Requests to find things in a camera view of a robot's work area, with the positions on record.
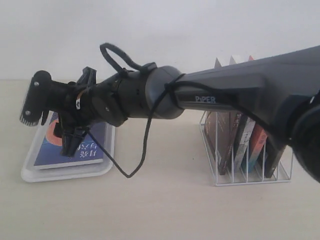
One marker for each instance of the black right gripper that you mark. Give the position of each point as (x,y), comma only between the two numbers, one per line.
(45,94)

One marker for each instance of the brown cover book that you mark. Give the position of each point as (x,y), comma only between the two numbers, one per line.
(217,130)

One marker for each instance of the black cover book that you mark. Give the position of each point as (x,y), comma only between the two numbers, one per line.
(273,154)

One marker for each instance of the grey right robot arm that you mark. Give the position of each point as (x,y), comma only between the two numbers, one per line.
(281,93)

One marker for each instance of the grey white spine book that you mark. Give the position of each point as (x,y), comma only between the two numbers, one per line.
(241,141)

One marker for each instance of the red orange cover book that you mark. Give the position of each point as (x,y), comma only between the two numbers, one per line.
(256,143)

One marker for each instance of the white rectangular plastic tray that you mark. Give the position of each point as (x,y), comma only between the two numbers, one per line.
(45,163)

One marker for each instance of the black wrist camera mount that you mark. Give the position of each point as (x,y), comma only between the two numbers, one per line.
(75,116)

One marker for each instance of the white wire book rack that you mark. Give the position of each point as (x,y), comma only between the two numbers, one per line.
(283,171)

